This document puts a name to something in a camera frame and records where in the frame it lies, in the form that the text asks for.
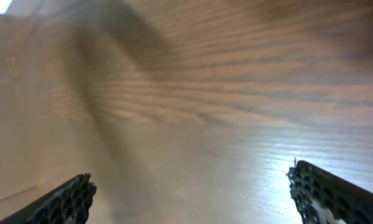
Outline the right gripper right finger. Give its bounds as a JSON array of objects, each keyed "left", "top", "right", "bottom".
[{"left": 286, "top": 160, "right": 373, "bottom": 224}]

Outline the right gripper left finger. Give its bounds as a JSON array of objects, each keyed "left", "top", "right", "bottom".
[{"left": 0, "top": 173, "right": 97, "bottom": 224}]

